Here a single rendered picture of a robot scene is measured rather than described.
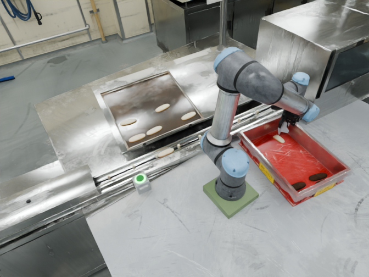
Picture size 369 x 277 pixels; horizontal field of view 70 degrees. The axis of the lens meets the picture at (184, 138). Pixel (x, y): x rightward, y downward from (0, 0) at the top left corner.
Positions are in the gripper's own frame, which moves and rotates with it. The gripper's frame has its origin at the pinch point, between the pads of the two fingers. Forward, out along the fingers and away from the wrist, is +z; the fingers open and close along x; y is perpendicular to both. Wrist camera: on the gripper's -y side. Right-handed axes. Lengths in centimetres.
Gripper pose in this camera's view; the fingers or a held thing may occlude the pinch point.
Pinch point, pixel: (282, 128)
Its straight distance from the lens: 157.3
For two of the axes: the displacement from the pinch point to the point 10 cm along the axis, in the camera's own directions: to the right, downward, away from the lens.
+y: 6.8, 4.9, -5.5
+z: 0.7, 7.0, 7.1
